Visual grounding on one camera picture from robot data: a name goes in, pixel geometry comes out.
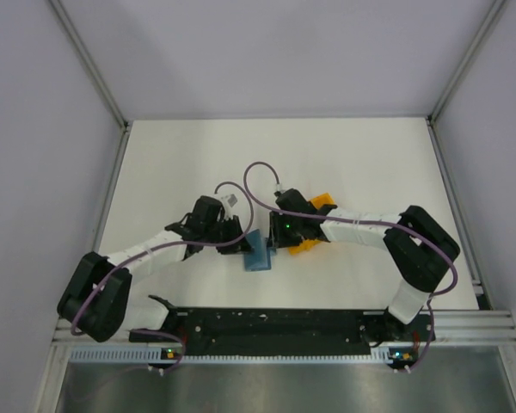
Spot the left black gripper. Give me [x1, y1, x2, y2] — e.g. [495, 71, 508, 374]
[204, 215, 254, 256]

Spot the blue leather card holder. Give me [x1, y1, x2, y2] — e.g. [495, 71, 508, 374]
[243, 229, 272, 272]

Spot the orange plastic card stand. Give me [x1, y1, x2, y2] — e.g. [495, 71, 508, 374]
[288, 193, 335, 256]

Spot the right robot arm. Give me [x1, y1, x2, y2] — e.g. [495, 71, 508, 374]
[268, 188, 461, 341]

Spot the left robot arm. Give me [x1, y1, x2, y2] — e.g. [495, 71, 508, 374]
[57, 194, 252, 342]

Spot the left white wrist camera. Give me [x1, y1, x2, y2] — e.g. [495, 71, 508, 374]
[217, 194, 238, 220]

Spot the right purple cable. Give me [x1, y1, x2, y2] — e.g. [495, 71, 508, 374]
[243, 162, 458, 373]

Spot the purple cable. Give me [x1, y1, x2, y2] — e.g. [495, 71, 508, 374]
[71, 181, 255, 373]
[243, 162, 458, 373]

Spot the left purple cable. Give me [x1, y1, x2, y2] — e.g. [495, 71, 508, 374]
[71, 181, 255, 373]

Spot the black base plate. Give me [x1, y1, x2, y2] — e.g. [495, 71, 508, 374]
[128, 305, 435, 357]

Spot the grey cable duct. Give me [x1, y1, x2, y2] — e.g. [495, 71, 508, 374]
[69, 346, 393, 365]

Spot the aluminium frame rail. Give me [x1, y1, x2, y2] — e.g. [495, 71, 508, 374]
[51, 311, 516, 345]

